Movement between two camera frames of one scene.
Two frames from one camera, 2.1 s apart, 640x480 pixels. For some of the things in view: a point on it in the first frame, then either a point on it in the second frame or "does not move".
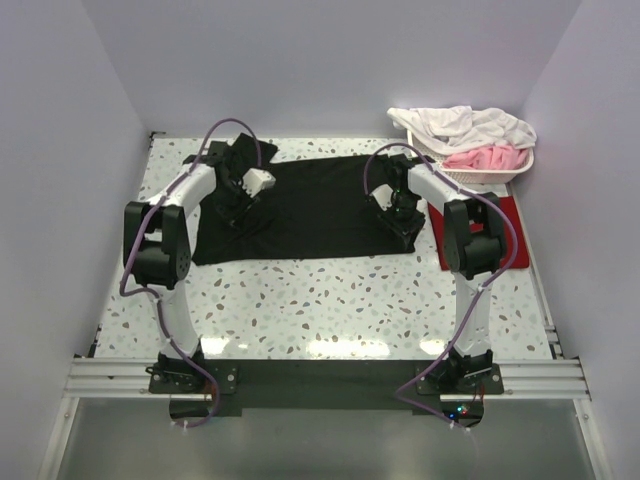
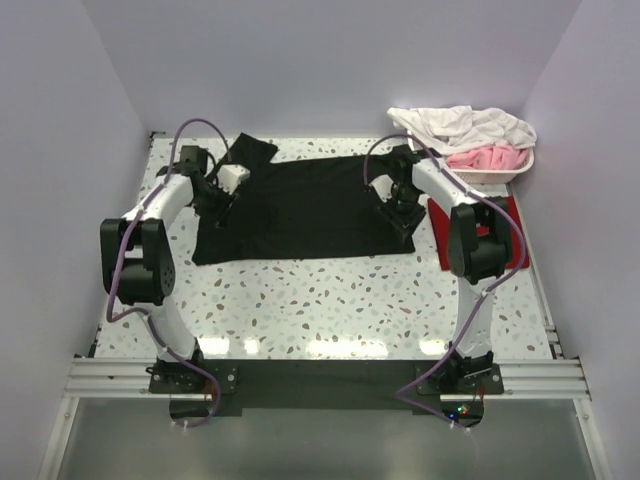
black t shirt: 301,209 does not move
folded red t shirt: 508,207 does not move
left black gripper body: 233,201 → 215,203
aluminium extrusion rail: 524,379 does not move
